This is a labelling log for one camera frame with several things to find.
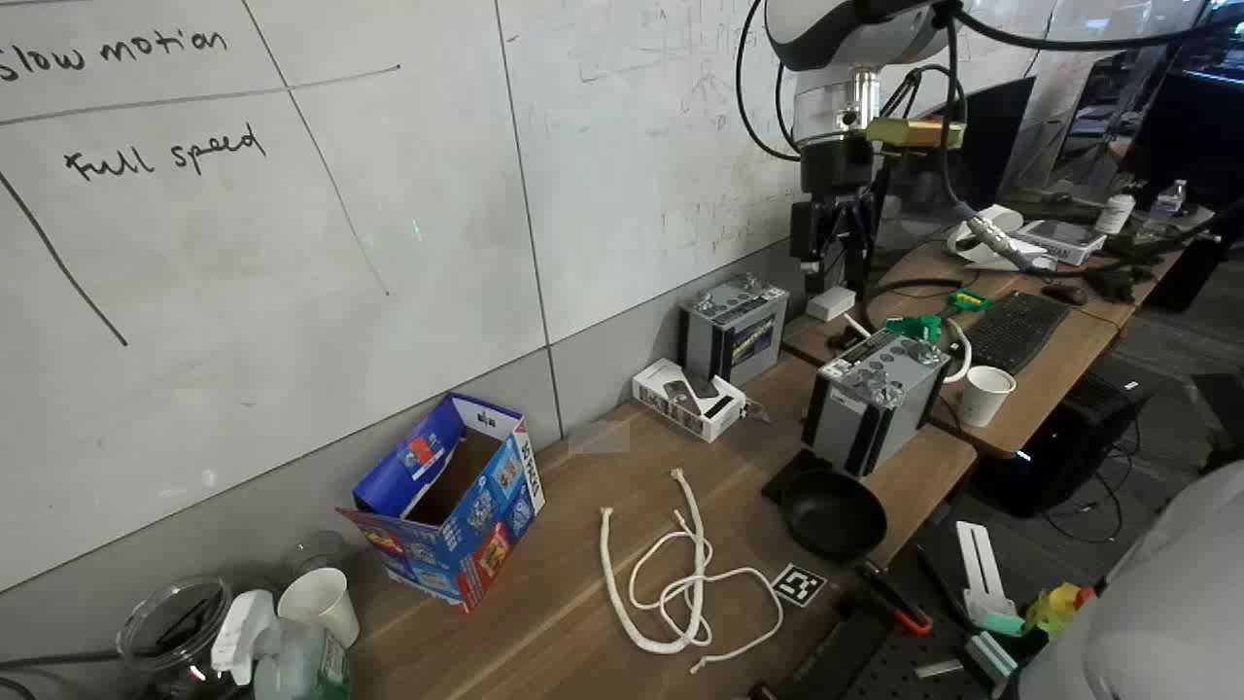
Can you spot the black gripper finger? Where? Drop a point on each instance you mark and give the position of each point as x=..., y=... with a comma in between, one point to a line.
x=863, y=246
x=811, y=255

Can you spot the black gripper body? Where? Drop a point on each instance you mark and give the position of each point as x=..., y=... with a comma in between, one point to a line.
x=839, y=176

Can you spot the blue cardboard snack box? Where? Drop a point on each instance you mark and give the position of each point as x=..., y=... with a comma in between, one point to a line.
x=449, y=519

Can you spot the small white adapter box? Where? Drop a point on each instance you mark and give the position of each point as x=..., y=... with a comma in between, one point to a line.
x=830, y=305

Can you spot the green plastic part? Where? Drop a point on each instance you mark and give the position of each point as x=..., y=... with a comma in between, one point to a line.
x=924, y=325

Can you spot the grey battery with Dominator label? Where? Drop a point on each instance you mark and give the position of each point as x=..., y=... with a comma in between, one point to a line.
x=732, y=333

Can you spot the white curved tube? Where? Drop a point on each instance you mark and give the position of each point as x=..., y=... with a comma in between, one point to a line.
x=961, y=348

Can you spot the white papers pile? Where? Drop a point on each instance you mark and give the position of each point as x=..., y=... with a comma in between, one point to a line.
x=1025, y=239

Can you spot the grey battery with foil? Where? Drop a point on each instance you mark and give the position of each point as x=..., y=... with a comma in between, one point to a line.
x=869, y=410

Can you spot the black monitor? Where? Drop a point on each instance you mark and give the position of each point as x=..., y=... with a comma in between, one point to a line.
x=995, y=139

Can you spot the black keyboard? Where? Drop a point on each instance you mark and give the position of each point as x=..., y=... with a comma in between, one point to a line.
x=1017, y=333

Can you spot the white paper cup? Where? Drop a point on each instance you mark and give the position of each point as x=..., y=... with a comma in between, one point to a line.
x=317, y=606
x=982, y=393

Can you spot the black bowl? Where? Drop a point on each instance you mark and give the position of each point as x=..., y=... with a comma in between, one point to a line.
x=830, y=513

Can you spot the black bulky case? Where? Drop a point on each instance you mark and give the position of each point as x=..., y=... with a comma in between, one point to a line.
x=1056, y=449

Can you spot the small clear pump bottle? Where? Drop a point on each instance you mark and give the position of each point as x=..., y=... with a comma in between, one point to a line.
x=1168, y=211

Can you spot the black white fiducial tag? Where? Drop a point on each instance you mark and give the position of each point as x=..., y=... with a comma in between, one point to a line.
x=799, y=584

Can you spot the white ribbed plastic bar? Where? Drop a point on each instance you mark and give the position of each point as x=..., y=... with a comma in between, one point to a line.
x=982, y=565

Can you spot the yellow green toy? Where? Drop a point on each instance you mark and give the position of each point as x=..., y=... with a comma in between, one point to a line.
x=1057, y=607

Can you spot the teal white tool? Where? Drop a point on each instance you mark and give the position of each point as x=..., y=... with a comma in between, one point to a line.
x=992, y=648

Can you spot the clear drinking glass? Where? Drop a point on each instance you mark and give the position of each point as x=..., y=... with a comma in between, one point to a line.
x=317, y=549

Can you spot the clear spray bottle white trigger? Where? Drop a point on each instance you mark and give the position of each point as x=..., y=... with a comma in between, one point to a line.
x=296, y=668

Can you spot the clear glass jar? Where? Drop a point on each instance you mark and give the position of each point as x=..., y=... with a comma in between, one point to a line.
x=167, y=635

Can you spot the gold wrist camera bar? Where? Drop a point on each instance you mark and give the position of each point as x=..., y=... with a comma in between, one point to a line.
x=913, y=133

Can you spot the white camera product box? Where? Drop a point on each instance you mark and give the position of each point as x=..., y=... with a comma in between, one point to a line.
x=686, y=403

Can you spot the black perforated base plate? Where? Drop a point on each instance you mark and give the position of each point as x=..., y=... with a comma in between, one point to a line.
x=905, y=668

